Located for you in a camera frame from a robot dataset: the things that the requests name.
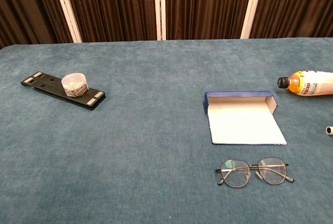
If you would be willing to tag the orange drink plastic bottle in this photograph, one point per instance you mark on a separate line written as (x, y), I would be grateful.
(307, 84)

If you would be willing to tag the blue velvet table cloth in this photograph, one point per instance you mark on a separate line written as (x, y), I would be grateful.
(145, 135)

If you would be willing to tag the thin metal eyeglasses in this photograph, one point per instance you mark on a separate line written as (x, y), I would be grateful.
(250, 166)

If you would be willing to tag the white green marker pen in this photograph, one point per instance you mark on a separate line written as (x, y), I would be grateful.
(330, 130)

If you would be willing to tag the dark brown curtain panel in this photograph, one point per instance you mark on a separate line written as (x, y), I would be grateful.
(294, 5)
(205, 5)
(26, 5)
(109, 5)

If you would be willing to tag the blue box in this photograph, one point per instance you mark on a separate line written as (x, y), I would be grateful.
(242, 125)

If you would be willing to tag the white partition frame post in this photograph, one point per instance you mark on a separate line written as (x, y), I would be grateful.
(66, 7)
(159, 5)
(251, 7)

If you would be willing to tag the black folding stand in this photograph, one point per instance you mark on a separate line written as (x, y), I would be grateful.
(46, 83)

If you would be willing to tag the clear jar of clips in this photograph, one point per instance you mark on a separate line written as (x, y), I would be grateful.
(75, 84)

